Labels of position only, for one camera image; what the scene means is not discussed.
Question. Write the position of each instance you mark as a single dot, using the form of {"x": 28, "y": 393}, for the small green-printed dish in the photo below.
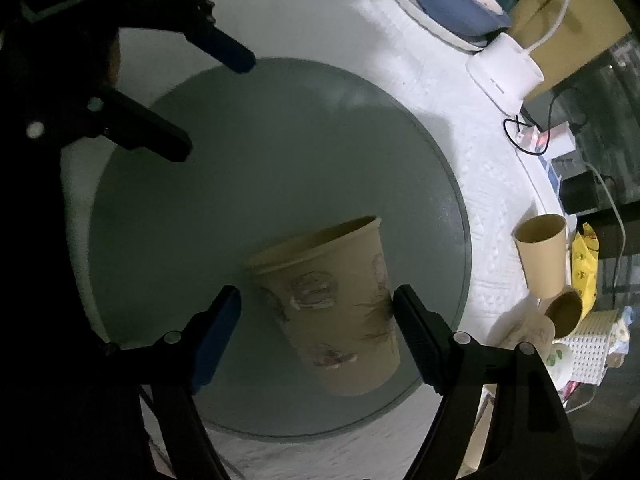
{"x": 560, "y": 360}

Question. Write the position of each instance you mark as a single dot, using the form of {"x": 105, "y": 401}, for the cardboard box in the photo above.
{"x": 585, "y": 15}

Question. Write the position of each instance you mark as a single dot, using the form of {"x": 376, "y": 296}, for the brown paper cup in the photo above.
{"x": 565, "y": 312}

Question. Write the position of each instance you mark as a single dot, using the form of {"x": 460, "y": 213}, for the tipped tan cup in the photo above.
{"x": 517, "y": 331}

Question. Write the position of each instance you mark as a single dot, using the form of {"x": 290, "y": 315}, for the small black box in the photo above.
{"x": 582, "y": 192}

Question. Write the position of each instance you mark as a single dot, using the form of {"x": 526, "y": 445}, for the plain tan paper cup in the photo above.
{"x": 542, "y": 260}

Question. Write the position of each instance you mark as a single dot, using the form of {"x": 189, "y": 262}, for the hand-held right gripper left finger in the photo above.
{"x": 216, "y": 332}

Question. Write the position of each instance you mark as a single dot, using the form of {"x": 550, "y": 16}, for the printed tan paper cup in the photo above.
{"x": 332, "y": 320}

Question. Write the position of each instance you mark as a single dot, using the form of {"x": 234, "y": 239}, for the yellow plastic bag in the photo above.
{"x": 585, "y": 265}

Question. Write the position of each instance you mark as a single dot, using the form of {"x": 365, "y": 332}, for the round glass turntable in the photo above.
{"x": 300, "y": 160}

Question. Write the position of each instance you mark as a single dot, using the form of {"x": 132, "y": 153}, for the white power adapter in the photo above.
{"x": 500, "y": 74}

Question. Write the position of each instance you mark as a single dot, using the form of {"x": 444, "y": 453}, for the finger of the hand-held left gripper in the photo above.
{"x": 227, "y": 50}
{"x": 150, "y": 132}

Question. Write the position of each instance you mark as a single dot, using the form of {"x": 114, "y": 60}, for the white perforated basket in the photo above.
{"x": 592, "y": 346}

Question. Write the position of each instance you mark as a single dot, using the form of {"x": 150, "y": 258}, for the white embossed tablecloth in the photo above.
{"x": 425, "y": 105}

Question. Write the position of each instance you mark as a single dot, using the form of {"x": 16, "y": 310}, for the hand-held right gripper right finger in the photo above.
{"x": 416, "y": 340}

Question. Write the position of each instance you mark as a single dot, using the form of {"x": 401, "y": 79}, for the small white red box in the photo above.
{"x": 555, "y": 137}

